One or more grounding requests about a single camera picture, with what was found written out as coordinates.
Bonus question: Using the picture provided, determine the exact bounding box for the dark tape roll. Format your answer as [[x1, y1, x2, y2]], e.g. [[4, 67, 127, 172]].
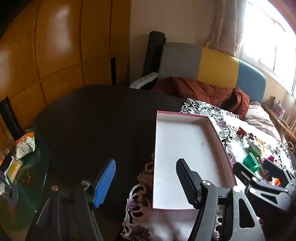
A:
[[0, 185, 19, 208]]

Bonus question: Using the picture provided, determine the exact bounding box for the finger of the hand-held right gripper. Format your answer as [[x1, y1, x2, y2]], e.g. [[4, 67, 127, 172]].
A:
[[233, 162, 289, 204], [263, 159, 296, 193]]

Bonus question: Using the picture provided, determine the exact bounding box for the orange and white snack packet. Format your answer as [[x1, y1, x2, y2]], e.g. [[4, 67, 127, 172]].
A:
[[15, 132, 36, 160]]

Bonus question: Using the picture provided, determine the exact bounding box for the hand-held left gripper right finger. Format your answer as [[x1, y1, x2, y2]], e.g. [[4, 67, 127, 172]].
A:
[[176, 158, 266, 241]]

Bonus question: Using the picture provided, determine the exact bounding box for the glass side table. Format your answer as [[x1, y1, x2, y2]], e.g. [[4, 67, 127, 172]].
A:
[[0, 133, 50, 232]]

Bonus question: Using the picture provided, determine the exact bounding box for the green plastic basket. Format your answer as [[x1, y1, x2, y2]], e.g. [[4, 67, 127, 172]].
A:
[[242, 153, 263, 172]]

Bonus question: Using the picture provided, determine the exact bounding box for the window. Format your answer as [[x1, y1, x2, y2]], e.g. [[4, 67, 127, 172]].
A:
[[240, 0, 296, 93]]

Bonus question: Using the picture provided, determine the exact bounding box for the grey yellow blue headboard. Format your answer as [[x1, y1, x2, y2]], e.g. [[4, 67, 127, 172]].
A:
[[158, 42, 266, 105]]

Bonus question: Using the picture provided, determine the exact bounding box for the floral embroidered white tablecloth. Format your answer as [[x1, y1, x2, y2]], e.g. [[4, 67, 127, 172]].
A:
[[119, 98, 296, 241]]

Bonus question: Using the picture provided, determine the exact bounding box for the wooden wardrobe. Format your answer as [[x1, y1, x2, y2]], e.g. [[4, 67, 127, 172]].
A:
[[0, 0, 131, 144]]

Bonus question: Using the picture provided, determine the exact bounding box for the beige curtain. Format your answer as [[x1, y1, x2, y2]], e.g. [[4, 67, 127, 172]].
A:
[[205, 0, 249, 57]]

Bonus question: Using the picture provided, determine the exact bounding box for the purple box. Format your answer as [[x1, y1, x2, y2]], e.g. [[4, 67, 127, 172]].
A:
[[270, 97, 285, 115]]

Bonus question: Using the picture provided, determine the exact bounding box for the black flat board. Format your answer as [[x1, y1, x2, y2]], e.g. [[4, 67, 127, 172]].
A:
[[0, 96, 25, 139]]

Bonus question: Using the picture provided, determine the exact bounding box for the black padded table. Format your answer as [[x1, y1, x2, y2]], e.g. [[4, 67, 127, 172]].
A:
[[31, 84, 192, 241]]

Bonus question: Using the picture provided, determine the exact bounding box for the wooden desk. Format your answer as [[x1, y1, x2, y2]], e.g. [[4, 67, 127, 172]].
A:
[[262, 102, 296, 149]]

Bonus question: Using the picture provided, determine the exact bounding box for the white cloth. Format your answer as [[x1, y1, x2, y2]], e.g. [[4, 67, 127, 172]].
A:
[[128, 72, 159, 90]]

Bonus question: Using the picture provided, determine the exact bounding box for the white box with pink rim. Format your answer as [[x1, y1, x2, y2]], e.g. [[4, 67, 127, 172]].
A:
[[153, 110, 238, 210]]

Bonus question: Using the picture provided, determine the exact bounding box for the black rolled mat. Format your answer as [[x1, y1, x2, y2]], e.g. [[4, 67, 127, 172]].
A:
[[142, 31, 166, 79]]

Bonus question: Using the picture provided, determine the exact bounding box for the light green craft punch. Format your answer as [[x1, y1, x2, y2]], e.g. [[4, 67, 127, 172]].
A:
[[247, 140, 264, 156]]

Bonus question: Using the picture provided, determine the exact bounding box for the pink-grey pillow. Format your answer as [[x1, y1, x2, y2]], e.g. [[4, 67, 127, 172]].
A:
[[243, 101, 281, 142]]

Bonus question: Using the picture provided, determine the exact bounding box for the rust brown blanket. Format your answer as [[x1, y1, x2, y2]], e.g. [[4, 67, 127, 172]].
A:
[[150, 76, 250, 120]]

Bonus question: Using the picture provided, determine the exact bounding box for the yellow packet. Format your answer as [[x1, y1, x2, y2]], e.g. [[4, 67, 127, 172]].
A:
[[5, 160, 23, 182]]

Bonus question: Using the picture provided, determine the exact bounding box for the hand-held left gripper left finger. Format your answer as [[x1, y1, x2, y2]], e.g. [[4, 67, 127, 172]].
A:
[[25, 159, 116, 241]]

